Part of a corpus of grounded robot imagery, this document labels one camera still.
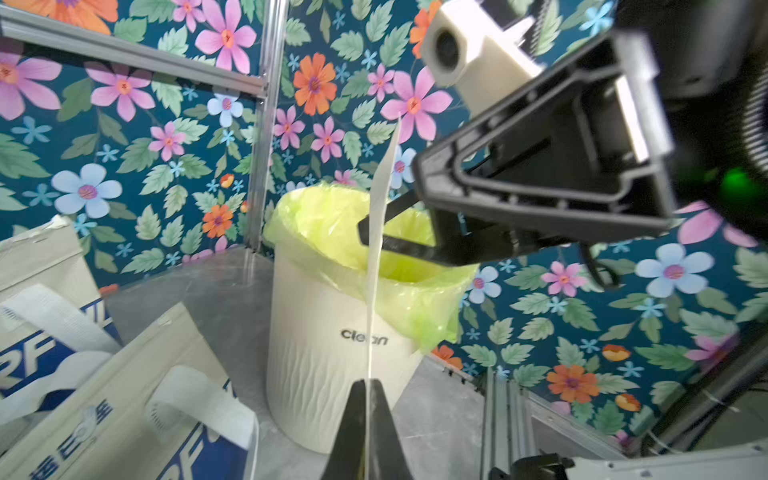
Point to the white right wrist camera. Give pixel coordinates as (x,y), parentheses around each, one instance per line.
(476,48)

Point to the white trash bin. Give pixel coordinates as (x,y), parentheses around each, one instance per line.
(320,344)

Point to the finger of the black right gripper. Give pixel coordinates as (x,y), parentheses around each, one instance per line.
(485,242)

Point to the blue white bag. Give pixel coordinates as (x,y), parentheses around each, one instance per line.
(55,328)
(163,407)

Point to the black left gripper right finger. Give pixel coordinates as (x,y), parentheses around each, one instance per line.
(384,455)

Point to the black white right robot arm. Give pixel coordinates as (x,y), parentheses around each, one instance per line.
(666,107)

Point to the back right blue white bag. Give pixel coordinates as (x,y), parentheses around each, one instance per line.
(55,328)

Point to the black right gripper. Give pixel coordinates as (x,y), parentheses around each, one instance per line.
(576,152)

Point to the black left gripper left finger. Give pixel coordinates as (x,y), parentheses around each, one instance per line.
(347,458)

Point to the white receipt bag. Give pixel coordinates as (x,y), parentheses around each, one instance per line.
(377,212)

